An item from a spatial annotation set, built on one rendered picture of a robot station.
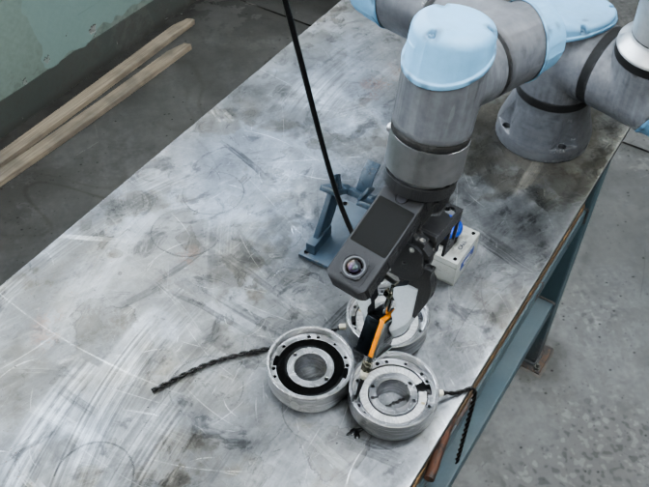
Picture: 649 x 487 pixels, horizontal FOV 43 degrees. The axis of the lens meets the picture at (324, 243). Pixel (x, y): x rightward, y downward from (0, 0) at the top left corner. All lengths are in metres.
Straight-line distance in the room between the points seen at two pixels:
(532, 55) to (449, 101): 0.11
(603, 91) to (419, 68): 0.55
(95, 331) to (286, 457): 0.31
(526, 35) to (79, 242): 0.70
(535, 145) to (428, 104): 0.62
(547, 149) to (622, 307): 1.00
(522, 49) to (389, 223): 0.20
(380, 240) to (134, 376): 0.41
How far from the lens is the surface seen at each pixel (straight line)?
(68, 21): 2.78
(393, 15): 0.84
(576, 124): 1.32
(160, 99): 2.76
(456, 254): 1.10
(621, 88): 1.20
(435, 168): 0.75
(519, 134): 1.32
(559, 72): 1.25
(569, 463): 1.95
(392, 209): 0.78
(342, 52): 1.52
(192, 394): 1.02
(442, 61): 0.69
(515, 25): 0.78
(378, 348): 0.90
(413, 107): 0.72
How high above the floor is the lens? 1.65
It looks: 47 degrees down
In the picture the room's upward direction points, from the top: 1 degrees clockwise
